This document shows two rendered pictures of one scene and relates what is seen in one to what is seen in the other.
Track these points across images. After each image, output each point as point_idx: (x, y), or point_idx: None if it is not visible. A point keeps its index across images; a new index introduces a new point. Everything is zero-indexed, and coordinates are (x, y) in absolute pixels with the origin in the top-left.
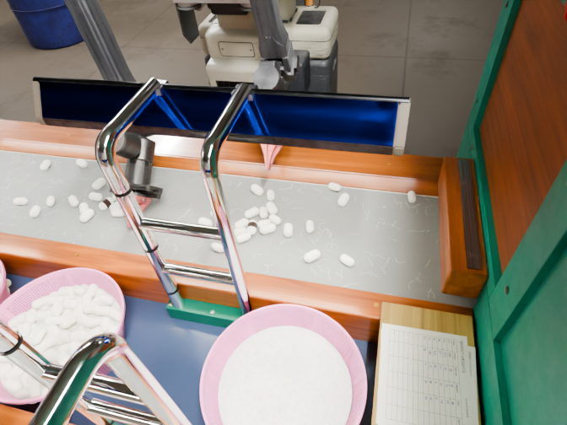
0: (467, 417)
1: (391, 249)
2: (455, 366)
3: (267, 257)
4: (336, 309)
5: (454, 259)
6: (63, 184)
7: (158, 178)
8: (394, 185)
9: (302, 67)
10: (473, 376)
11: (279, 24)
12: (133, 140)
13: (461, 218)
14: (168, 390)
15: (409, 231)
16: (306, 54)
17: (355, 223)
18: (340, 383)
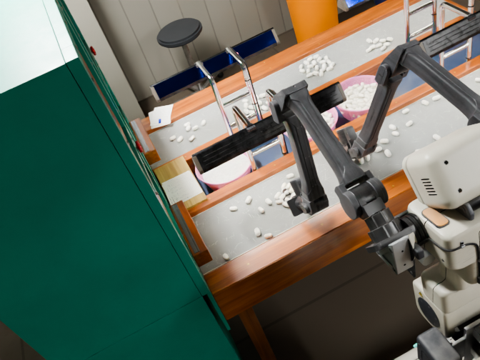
0: (167, 188)
1: (220, 228)
2: (174, 196)
3: (267, 189)
4: (222, 188)
5: (181, 203)
6: (409, 142)
7: None
8: (238, 256)
9: (416, 338)
10: (168, 198)
11: (302, 181)
12: (340, 138)
13: (185, 221)
14: (266, 151)
15: (217, 241)
16: (434, 358)
17: (243, 228)
18: (210, 181)
